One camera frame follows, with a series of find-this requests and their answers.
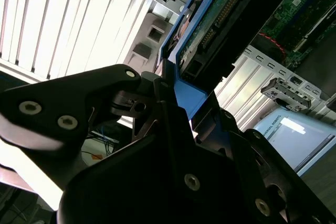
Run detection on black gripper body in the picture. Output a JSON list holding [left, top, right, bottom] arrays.
[[56, 133, 275, 224]]

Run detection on hard disk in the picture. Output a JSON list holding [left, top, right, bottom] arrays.
[[154, 0, 295, 120]]

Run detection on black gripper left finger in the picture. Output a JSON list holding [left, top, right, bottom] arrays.
[[0, 58, 211, 196]]

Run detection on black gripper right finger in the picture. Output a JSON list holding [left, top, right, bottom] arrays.
[[193, 90, 336, 224]]

